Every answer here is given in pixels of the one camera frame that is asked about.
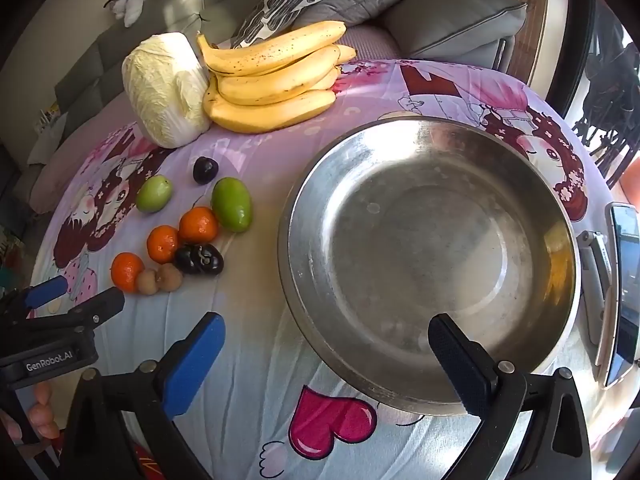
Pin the round green fruit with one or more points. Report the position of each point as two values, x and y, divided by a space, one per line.
155 194

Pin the smartphone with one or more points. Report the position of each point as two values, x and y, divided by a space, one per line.
625 285

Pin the white grey device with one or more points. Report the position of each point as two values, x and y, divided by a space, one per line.
595 285

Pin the oval green fruit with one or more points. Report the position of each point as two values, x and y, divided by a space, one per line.
231 205

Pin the person's left hand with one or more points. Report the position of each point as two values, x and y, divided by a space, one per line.
42 417

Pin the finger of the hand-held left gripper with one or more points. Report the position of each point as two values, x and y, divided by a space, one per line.
95 306
45 292

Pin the colourful booklets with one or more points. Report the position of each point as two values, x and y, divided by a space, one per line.
50 112

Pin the printed cartoon blanket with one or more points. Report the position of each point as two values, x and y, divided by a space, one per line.
260 310

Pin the dark metal frame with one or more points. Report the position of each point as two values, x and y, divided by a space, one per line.
605 110

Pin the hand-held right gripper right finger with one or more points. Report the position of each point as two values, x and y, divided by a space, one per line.
462 365

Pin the small dark purple fruit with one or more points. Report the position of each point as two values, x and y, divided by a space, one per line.
205 171

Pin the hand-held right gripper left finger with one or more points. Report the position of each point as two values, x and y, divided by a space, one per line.
195 365

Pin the yellow banana bunch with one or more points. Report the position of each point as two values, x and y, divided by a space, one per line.
270 80

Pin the napa cabbage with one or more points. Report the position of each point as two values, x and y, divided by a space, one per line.
160 90

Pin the round metal bowl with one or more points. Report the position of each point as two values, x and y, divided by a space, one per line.
425 240

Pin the orange tangerine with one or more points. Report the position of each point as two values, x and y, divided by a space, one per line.
199 225
126 271
162 244

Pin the grey piped cushion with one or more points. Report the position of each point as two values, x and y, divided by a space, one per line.
450 25

